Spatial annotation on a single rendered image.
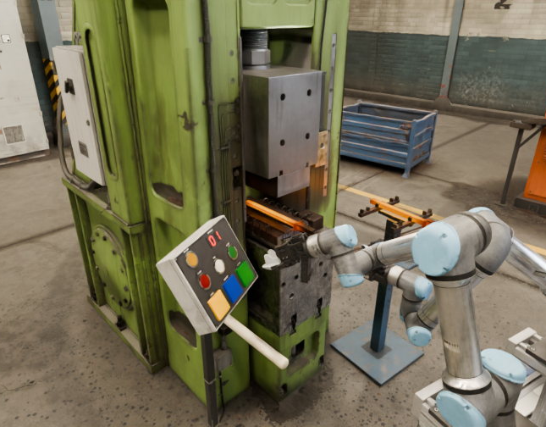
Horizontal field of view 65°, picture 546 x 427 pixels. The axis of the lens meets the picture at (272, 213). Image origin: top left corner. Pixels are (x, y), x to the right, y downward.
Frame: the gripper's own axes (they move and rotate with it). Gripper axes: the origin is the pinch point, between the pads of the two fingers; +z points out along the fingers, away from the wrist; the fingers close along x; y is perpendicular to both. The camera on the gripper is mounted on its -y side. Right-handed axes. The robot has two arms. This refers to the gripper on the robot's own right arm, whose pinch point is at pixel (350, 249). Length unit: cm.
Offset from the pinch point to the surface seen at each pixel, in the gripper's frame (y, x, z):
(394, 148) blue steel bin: 67, 338, 184
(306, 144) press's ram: -37.2, 4.2, 30.7
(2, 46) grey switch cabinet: -48, 15, 557
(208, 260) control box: -13, -59, 16
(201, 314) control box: -1, -70, 6
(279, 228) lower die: 1.0, -6.8, 34.9
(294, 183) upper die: -21.1, -2.5, 30.7
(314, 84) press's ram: -62, 8, 31
